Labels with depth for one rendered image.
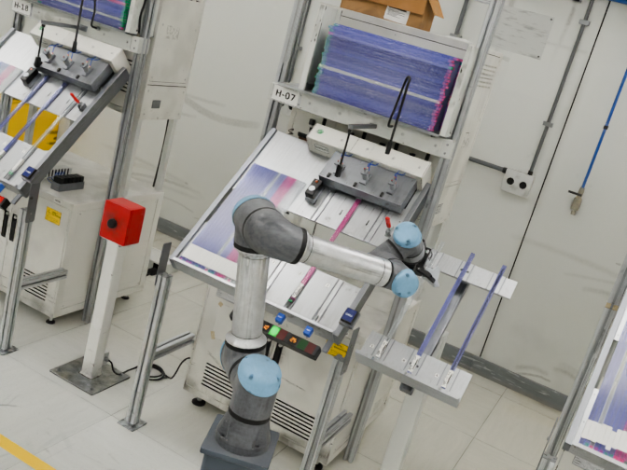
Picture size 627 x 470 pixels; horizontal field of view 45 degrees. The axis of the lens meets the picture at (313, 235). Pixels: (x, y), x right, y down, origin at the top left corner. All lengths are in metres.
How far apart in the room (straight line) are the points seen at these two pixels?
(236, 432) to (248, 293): 0.36
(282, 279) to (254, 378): 0.71
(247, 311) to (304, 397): 0.99
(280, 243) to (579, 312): 2.67
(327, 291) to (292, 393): 0.58
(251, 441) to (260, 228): 0.57
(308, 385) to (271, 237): 1.20
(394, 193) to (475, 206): 1.59
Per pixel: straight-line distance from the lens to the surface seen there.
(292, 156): 2.96
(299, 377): 2.96
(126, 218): 3.02
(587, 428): 2.39
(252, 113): 4.80
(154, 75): 3.61
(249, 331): 2.07
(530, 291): 4.29
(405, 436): 2.65
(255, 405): 2.01
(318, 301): 2.55
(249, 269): 1.99
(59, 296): 3.63
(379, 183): 2.76
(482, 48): 2.76
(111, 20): 3.47
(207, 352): 3.15
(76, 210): 3.49
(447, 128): 2.71
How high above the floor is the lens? 1.68
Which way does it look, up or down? 16 degrees down
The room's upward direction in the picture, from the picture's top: 16 degrees clockwise
